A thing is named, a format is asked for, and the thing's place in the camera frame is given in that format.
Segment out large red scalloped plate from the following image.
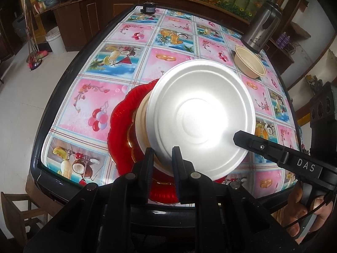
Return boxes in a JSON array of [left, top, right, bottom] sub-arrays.
[[106, 78, 227, 205]]

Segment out beige plastic bowl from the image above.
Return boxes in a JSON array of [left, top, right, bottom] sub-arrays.
[[134, 90, 159, 164], [234, 45, 267, 79]]

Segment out small white foam bowl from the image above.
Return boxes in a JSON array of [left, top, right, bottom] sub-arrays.
[[146, 59, 256, 180]]

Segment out person right hand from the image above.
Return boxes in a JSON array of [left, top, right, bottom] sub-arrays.
[[272, 181, 334, 244]]

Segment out wooden stool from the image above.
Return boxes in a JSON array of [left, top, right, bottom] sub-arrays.
[[1, 192, 48, 247]]

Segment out purple bottles on shelf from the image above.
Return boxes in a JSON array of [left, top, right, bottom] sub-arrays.
[[276, 32, 290, 50]]

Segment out stainless steel thermos jug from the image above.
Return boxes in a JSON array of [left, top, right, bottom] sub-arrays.
[[241, 1, 282, 54]]

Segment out red mop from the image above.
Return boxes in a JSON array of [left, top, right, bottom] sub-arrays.
[[23, 0, 49, 71]]

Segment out colourful fruit pattern tablecloth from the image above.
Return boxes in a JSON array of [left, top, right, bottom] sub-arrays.
[[30, 6, 300, 202]]

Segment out white plastic bucket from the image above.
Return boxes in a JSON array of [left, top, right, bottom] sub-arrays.
[[45, 26, 66, 55]]

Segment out small black round device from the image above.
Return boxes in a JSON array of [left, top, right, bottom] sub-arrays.
[[140, 1, 156, 15]]

